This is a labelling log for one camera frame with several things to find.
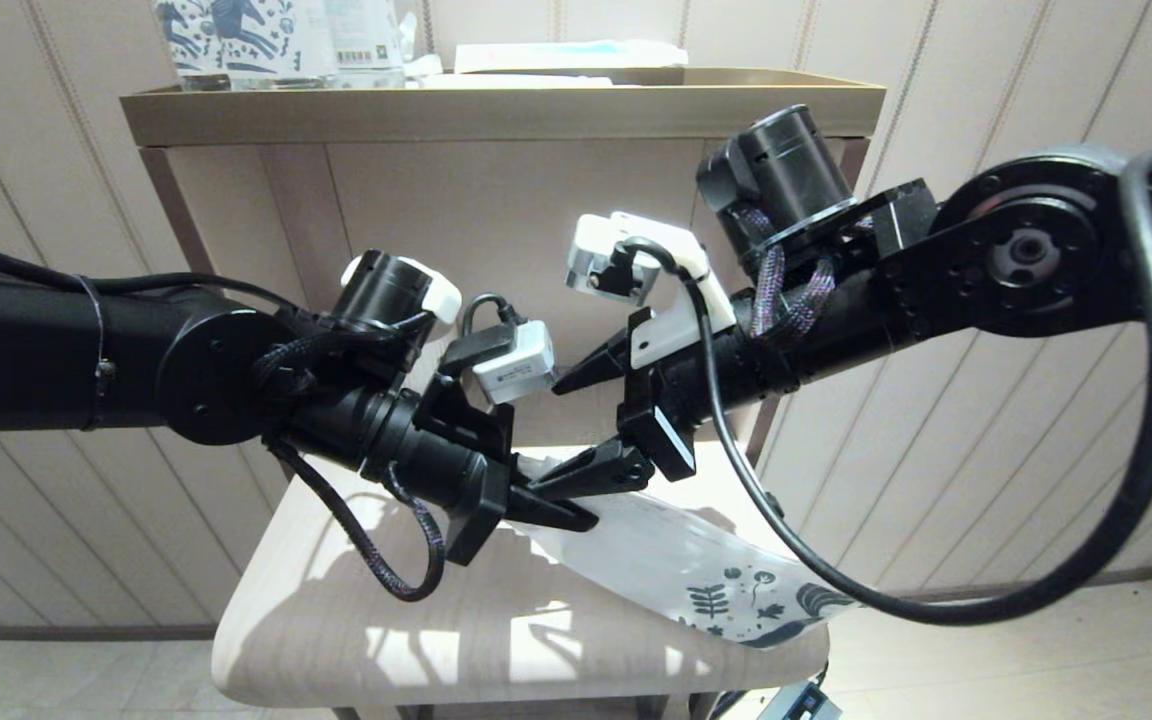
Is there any clear bottle with barcode label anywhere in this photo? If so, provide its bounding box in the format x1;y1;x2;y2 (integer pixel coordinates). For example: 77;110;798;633
326;0;407;89

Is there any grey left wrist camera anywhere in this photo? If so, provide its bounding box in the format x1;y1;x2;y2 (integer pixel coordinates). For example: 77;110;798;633
471;320;558;406

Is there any white blue toothbrush packet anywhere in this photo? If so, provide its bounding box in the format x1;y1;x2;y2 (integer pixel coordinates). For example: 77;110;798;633
454;40;689;76

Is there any white floral pouch bag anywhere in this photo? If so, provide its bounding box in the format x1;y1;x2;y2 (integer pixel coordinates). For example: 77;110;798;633
514;455;859;651

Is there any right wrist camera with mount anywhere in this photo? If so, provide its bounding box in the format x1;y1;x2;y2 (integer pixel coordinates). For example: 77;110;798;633
566;210;737;369

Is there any black left camera cable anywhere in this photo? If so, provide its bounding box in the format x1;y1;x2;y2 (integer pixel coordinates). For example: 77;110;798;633
0;235;527;346

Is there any grey power inverter box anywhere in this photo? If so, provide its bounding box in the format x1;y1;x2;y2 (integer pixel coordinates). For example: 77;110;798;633
758;682;842;720

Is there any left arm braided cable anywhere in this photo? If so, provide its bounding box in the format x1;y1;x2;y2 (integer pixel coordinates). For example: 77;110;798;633
261;435;447;603

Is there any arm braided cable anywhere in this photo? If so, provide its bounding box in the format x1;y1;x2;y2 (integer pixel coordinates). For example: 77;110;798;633
261;435;447;603
741;208;842;339

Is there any black right camera cable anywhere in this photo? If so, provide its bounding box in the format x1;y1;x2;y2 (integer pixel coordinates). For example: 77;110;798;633
616;148;1152;627

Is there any blue patterned package on top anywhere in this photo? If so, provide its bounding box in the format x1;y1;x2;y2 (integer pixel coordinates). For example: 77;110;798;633
216;0;337;91

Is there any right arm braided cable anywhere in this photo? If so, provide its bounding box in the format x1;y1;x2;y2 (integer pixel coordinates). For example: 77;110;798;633
741;208;842;339

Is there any beige wooden shelf cabinet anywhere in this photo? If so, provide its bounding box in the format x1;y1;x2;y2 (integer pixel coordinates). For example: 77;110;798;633
119;68;887;720

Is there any crumpled clear plastic wrapper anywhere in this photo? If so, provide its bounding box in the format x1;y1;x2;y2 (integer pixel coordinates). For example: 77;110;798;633
401;20;442;81

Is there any black camera cable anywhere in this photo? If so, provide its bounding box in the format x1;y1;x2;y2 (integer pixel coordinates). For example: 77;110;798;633
616;148;1152;627
0;235;527;346

